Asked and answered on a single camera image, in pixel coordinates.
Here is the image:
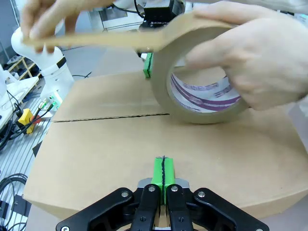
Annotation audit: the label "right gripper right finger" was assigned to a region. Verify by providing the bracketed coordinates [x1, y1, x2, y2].
[164, 157, 270, 231]

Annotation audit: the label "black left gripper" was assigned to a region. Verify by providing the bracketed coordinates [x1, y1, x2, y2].
[139, 0, 186, 79]

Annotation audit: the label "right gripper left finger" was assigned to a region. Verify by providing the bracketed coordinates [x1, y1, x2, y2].
[56, 157, 165, 231]

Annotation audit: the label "brown packing tape roll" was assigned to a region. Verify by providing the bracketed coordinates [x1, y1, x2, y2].
[22, 10, 251, 125]

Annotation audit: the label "brown cardboard box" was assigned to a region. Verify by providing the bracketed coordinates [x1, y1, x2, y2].
[22, 70, 308, 215]

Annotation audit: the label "person's left forearm white sleeve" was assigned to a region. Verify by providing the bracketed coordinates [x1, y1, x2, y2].
[187, 0, 308, 15]

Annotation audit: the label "person's right hand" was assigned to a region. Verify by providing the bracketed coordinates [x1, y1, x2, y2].
[20, 0, 116, 54]

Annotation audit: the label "person's left hand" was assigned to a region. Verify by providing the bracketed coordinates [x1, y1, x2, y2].
[184, 0, 308, 112]

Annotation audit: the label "green-lit connector block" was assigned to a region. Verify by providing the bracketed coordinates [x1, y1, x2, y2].
[39, 92, 64, 113]

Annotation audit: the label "light wooden shelf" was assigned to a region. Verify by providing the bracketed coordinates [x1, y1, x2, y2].
[0, 54, 43, 90]

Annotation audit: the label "yellow emergency stop box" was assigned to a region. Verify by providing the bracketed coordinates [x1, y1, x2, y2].
[15, 108, 37, 134]

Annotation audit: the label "white machine housing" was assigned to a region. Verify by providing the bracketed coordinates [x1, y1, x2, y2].
[0, 64, 25, 127]

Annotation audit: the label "transparent enclosure frame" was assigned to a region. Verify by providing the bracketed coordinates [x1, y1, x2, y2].
[86, 7, 143, 34]

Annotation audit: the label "black cable bundle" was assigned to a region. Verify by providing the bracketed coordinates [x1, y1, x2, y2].
[0, 172, 29, 231]

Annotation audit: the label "black and red cables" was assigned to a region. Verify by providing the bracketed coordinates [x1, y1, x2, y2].
[0, 91, 54, 151]

